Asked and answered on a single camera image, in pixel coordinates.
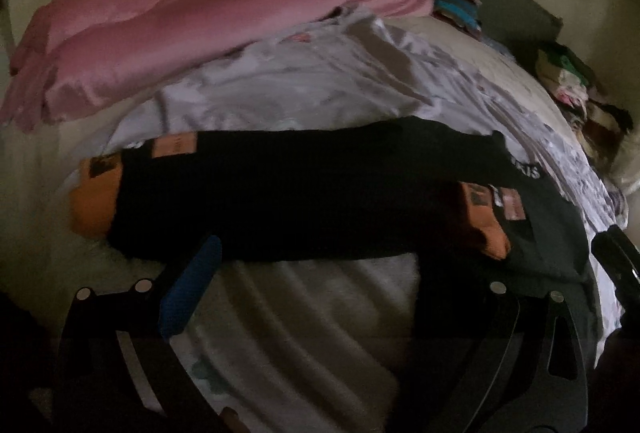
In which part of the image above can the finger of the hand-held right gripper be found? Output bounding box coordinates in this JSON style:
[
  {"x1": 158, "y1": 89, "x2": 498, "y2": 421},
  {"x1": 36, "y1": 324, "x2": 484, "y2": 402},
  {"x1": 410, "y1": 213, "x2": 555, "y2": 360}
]
[{"x1": 591, "y1": 229, "x2": 640, "y2": 314}]

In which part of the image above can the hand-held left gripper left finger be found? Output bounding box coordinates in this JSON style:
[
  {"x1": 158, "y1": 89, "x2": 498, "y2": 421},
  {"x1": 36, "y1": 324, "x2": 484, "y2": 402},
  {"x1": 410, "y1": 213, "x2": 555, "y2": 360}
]
[{"x1": 54, "y1": 234, "x2": 224, "y2": 433}]

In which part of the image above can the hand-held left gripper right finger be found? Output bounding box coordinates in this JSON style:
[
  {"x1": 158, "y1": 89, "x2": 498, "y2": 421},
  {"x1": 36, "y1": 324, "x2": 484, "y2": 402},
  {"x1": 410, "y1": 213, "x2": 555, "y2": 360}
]
[{"x1": 450, "y1": 279, "x2": 589, "y2": 433}]

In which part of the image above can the dark green printed garment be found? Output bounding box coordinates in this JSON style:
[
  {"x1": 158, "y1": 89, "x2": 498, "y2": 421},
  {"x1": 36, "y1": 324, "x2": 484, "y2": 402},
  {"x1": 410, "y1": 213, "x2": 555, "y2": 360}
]
[{"x1": 425, "y1": 128, "x2": 608, "y2": 364}]

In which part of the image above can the black garment with orange patches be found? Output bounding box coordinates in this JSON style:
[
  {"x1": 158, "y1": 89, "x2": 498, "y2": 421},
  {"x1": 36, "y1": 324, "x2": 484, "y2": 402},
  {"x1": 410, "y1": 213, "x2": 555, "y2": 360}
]
[{"x1": 70, "y1": 115, "x2": 513, "y2": 264}]

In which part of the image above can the heap of mixed clothes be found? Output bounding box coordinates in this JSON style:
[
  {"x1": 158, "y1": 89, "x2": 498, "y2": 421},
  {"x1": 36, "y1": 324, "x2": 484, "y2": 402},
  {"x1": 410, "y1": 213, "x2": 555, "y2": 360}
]
[{"x1": 535, "y1": 42, "x2": 636, "y2": 154}]

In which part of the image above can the white printed bed sheet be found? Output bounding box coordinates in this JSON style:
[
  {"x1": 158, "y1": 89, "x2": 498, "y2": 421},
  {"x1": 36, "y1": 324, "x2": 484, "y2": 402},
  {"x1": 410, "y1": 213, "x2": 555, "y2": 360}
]
[{"x1": 30, "y1": 8, "x2": 628, "y2": 433}]

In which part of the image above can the pink blanket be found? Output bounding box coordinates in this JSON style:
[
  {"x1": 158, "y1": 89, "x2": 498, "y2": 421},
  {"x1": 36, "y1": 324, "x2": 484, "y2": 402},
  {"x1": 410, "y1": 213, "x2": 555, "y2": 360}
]
[{"x1": 0, "y1": 0, "x2": 483, "y2": 134}]

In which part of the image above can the cream bed mattress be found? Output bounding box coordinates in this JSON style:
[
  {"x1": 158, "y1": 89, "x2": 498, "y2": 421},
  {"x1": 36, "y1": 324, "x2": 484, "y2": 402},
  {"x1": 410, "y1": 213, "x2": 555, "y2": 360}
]
[{"x1": 0, "y1": 10, "x2": 583, "y2": 264}]

